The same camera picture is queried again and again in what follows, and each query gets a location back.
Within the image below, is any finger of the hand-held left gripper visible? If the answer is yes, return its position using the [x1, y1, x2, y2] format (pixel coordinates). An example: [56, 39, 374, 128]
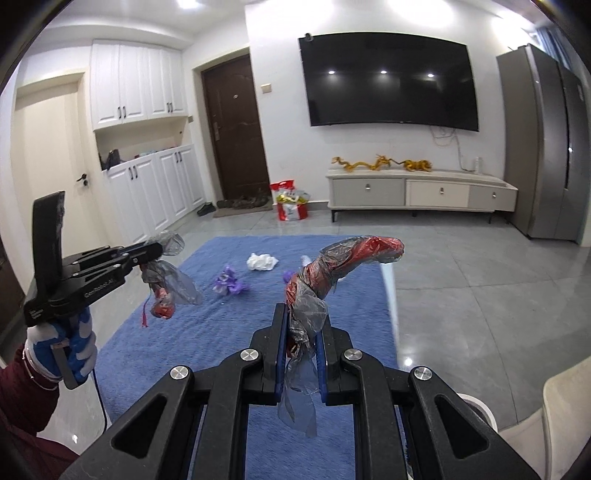
[62, 242, 164, 266]
[74, 254, 162, 278]

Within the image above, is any white wall cabinet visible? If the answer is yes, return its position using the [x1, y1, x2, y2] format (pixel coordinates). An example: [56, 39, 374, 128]
[90, 41, 188, 132]

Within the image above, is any person's left forearm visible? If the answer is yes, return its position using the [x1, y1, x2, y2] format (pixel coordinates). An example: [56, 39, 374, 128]
[0, 346, 81, 480]

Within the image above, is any red gift bag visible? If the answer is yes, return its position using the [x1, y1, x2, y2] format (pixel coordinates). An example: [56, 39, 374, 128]
[270, 179, 311, 221]

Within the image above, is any long golden dragon ornament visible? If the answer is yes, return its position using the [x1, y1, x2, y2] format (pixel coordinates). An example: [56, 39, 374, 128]
[331, 154, 393, 172]

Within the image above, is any person's left hand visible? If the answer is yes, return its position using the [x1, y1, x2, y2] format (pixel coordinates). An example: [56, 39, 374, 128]
[25, 307, 98, 384]

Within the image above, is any white round container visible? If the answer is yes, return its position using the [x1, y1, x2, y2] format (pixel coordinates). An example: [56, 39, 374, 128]
[462, 394, 499, 432]

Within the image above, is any brown doormat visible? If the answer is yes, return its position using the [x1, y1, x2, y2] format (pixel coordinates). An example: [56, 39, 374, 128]
[212, 203, 274, 217]

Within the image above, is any dark brown entrance door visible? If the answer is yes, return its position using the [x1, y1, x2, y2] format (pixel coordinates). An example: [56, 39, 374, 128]
[202, 53, 271, 204]

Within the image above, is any cream interior door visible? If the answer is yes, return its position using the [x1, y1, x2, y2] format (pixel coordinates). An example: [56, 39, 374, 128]
[14, 69, 121, 278]

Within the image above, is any white crumpled plastic wrap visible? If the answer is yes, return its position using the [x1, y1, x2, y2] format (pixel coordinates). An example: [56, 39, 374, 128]
[246, 252, 280, 272]

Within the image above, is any black cable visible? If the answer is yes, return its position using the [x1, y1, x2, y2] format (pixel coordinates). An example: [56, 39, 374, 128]
[91, 369, 112, 432]

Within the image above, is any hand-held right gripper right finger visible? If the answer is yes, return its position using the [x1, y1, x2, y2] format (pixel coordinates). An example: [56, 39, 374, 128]
[314, 318, 541, 480]

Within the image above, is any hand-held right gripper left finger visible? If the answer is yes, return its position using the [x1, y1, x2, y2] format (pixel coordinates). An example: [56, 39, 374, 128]
[58, 302, 289, 480]

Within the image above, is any black wall television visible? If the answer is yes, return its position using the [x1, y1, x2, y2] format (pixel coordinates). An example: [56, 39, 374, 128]
[298, 32, 479, 132]

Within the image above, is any white television cabinet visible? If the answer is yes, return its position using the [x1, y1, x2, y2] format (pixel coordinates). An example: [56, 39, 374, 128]
[325, 167, 518, 223]

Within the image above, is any white television cable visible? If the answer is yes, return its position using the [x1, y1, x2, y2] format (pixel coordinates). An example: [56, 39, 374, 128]
[431, 127, 467, 171]

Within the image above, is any blue fluffy rug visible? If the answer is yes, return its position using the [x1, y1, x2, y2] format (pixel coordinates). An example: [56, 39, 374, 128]
[95, 235, 407, 480]

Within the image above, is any grey refrigerator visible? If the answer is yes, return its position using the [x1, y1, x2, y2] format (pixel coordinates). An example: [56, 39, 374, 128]
[496, 44, 591, 243]

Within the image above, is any white base cabinet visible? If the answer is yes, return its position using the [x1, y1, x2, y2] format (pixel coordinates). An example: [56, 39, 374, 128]
[106, 143, 206, 238]

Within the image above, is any blue striped curtain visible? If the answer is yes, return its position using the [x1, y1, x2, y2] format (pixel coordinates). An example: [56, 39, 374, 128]
[538, 28, 573, 70]

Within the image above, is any grey translucent plastic bag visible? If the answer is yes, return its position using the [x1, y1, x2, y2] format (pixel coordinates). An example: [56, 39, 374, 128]
[140, 232, 205, 329]
[277, 235, 406, 439]

